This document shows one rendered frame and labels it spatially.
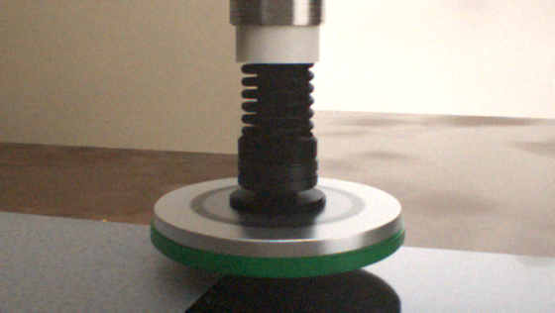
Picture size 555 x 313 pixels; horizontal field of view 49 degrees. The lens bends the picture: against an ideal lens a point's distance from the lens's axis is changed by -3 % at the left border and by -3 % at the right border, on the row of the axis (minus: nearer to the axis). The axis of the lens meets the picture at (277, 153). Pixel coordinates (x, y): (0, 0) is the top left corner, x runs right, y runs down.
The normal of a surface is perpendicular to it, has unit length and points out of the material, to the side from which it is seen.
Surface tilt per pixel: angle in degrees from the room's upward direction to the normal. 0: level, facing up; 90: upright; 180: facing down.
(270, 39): 90
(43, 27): 90
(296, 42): 90
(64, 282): 0
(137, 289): 0
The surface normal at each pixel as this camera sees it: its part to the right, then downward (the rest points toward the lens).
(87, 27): -0.26, 0.18
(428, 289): 0.00, -0.98
